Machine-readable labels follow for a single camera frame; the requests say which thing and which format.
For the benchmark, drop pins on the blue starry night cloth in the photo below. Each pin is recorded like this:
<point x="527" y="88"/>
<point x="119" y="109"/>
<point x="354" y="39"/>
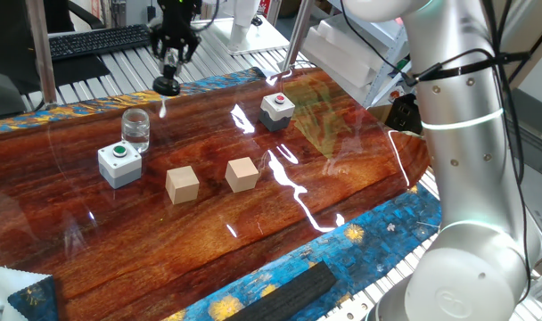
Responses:
<point x="378" y="236"/>

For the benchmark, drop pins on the light wooden cube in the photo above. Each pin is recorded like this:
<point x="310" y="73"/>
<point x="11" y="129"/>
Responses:
<point x="242" y="175"/>
<point x="182" y="185"/>

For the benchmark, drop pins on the red push button box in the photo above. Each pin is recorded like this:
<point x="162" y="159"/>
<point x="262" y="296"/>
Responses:
<point x="276" y="109"/>

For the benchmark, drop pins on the glossy wood grain mat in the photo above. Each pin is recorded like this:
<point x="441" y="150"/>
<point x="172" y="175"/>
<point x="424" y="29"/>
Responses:
<point x="164" y="232"/>

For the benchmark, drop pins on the black knobbed jar lid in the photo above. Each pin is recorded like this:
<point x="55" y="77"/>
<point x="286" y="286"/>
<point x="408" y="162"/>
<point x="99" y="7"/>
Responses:
<point x="166" y="85"/>

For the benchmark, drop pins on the grey metal shelf rack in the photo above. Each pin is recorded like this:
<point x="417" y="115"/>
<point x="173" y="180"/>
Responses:
<point x="387" y="44"/>

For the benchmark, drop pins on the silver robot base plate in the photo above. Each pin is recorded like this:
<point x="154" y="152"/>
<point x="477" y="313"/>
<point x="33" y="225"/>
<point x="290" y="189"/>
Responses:
<point x="349" y="310"/>

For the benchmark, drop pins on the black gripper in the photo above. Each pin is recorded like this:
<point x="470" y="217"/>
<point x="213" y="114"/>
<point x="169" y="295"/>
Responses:
<point x="177" y="22"/>

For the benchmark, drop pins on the black plastic crate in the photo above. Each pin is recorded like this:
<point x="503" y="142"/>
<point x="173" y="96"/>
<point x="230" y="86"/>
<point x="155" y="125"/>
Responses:
<point x="404" y="113"/>

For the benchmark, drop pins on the clear glass jar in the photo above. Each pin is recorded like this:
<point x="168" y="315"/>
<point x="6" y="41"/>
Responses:
<point x="135" y="131"/>

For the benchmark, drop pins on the green push button box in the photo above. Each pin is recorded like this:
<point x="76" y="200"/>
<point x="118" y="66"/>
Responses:
<point x="119" y="167"/>

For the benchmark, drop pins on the aluminium frame post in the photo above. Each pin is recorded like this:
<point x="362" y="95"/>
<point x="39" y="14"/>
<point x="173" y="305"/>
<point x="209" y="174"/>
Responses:
<point x="298" y="35"/>
<point x="41" y="53"/>

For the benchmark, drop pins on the black desk pad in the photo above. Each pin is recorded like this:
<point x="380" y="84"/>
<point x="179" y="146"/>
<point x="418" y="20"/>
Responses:
<point x="79" y="69"/>

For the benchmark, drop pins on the black computer keyboard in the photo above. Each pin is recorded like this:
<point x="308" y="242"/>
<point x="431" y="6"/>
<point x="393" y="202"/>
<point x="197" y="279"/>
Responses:
<point x="101" y="41"/>

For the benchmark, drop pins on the black foam block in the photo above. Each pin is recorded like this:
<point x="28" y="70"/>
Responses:
<point x="284" y="296"/>

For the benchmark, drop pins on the white foam packing pieces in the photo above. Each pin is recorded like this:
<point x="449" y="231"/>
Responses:
<point x="342" y="58"/>

